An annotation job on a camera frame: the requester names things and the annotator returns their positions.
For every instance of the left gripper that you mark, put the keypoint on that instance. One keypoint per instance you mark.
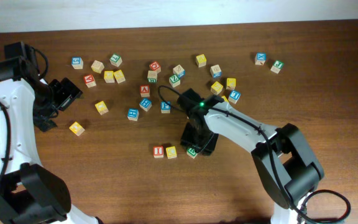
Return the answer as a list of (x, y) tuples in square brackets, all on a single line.
[(68, 92)]

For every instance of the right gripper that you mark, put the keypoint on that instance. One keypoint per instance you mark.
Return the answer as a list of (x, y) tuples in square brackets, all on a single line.
[(206, 148)]

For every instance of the green R block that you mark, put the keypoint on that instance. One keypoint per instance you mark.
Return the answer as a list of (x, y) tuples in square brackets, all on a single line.
[(191, 152)]

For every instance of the yellow C block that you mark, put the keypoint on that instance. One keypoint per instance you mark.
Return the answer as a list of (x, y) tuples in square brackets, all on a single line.
[(171, 152)]

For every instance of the red I block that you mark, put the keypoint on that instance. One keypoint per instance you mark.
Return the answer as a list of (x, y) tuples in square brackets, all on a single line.
[(158, 151)]

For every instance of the red A block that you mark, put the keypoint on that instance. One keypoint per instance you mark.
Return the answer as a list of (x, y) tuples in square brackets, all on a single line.
[(145, 91)]

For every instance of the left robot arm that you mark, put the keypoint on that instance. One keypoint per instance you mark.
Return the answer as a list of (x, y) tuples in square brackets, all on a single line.
[(29, 193)]

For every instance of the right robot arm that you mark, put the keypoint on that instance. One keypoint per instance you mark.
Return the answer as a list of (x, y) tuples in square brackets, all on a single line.
[(288, 168)]

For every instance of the yellow block far left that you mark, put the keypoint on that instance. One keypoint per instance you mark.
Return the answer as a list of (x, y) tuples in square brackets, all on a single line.
[(77, 129)]

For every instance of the yellow block right lower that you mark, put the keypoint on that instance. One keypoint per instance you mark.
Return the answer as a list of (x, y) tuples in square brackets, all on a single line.
[(225, 99)]

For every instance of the blue P block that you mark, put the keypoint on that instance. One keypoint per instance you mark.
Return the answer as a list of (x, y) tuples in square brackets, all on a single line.
[(165, 107)]

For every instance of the yellow block right cluster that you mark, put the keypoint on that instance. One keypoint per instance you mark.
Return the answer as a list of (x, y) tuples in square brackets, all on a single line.
[(216, 88)]

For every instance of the blue I block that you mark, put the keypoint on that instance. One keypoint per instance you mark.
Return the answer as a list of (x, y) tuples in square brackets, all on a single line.
[(234, 96)]

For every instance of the yellow block lower left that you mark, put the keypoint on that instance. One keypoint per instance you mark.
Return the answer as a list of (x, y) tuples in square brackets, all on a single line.
[(101, 107)]

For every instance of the red block left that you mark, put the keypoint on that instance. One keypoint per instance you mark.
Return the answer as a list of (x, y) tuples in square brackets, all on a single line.
[(89, 81)]

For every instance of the yellow block right upper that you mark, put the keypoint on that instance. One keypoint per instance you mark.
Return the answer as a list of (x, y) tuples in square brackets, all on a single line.
[(230, 83)]

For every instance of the green Z block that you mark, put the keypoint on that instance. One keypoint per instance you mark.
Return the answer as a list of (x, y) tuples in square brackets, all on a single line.
[(174, 80)]

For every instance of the blue F block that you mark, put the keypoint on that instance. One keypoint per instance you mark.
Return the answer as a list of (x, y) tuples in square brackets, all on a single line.
[(145, 104)]

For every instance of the blue S block top-left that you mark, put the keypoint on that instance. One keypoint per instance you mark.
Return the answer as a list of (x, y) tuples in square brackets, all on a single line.
[(77, 63)]

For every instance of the wooden block blue D side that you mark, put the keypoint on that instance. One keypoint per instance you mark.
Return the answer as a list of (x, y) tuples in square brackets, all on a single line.
[(215, 71)]

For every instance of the blue E block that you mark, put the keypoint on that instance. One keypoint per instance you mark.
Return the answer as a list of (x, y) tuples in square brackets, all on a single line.
[(133, 114)]

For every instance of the wooden leaf block blue side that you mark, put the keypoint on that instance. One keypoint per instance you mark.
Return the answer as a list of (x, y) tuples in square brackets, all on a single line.
[(179, 71)]

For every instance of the plain wooden block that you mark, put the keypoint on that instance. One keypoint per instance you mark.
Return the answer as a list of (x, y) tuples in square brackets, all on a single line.
[(97, 66)]

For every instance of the yellow block upper left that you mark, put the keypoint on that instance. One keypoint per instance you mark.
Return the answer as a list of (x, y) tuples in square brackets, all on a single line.
[(109, 76)]

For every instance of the yellow block top centre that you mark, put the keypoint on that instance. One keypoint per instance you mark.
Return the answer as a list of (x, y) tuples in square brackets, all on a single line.
[(201, 60)]

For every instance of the wooden block green side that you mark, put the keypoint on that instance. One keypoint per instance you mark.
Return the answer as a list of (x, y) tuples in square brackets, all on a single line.
[(152, 76)]

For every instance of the yellow block beside it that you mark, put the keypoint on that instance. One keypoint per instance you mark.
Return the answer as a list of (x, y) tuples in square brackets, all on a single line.
[(119, 76)]

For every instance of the red block top centre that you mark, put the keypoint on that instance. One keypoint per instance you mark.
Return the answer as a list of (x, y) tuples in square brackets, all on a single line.
[(155, 66)]

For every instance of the green L block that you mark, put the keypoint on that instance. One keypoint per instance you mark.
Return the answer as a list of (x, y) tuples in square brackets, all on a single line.
[(115, 60)]

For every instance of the blue X block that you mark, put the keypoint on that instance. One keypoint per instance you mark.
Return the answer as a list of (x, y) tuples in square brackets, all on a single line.
[(260, 58)]

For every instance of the green J block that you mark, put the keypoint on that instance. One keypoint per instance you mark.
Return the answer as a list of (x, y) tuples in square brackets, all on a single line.
[(277, 66)]

